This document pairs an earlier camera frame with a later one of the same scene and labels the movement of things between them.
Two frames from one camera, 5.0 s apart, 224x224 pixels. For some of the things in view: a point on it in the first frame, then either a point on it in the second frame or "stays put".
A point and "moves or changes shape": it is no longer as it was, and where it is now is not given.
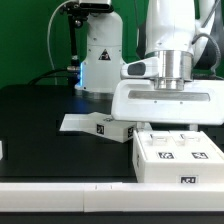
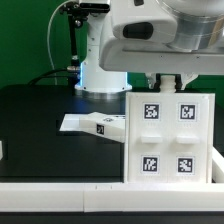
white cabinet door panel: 195,148 moves or changes shape
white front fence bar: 104,197 stays put
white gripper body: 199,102 → 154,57
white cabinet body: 176,157 → 169,89
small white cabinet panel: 158,148 moves or changes shape
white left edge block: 1,150 stays put
